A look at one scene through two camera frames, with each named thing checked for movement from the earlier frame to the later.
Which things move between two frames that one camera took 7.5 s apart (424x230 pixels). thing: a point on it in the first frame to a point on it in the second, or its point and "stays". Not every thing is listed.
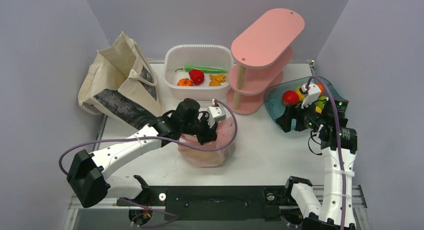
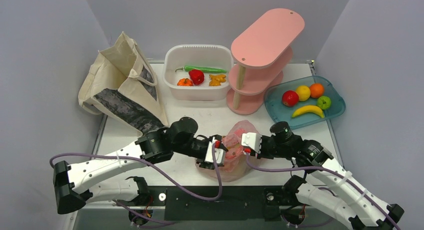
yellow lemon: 301,95 stays
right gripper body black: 306,118 to 268,147
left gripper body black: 200,128 to 199,144
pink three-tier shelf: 259,54 stays
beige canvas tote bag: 119,84 stays
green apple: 321,103 stays
